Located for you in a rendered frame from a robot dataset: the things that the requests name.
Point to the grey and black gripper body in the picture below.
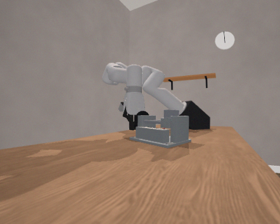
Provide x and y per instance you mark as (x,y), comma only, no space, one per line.
(134,102)

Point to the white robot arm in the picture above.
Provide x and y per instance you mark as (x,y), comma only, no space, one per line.
(137,77)

